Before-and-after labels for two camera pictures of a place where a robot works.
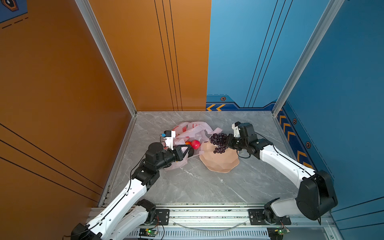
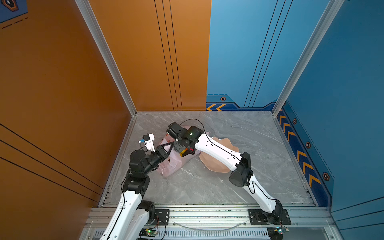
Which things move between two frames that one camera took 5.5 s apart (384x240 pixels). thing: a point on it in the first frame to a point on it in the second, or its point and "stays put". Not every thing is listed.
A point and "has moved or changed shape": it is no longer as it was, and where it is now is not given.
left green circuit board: x=148 y=232 stays put
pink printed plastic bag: x=191 y=131 has moved or changed shape
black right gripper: x=229 y=138 to x=176 y=146
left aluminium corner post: x=100 y=38 stays put
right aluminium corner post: x=331 y=10 stays put
